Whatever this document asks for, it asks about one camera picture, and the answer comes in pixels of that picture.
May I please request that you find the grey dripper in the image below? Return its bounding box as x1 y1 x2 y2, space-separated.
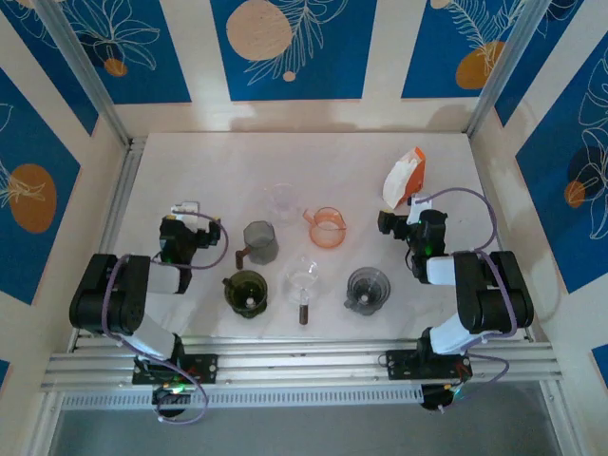
344 266 392 317

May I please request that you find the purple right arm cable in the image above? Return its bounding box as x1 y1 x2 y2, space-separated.
412 188 519 395

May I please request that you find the aluminium rail frame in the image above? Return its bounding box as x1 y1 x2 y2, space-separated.
40 334 566 395

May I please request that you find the grey server with brown handle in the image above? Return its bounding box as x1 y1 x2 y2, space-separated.
235 220 279 271

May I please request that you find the black controller box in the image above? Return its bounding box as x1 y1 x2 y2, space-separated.
420 383 465 413
150 383 192 420

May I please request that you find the aluminium side rail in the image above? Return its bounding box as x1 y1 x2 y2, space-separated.
97 136 148 257

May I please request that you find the clear dripper with brown handle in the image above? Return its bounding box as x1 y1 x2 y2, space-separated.
283 256 322 327

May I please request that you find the orange glass server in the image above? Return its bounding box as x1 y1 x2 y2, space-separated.
302 206 349 250

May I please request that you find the aluminium corner post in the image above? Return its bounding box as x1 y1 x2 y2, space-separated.
35 0 134 148
467 0 547 139

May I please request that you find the clear glass server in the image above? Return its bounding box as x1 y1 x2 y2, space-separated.
263 183 305 228

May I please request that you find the green dripper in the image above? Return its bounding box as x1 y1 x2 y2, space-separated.
221 270 269 319

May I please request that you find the slotted grey cable duct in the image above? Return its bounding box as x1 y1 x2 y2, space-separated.
61 387 425 410

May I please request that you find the orange coffee filter package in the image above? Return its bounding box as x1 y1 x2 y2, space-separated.
381 145 428 210

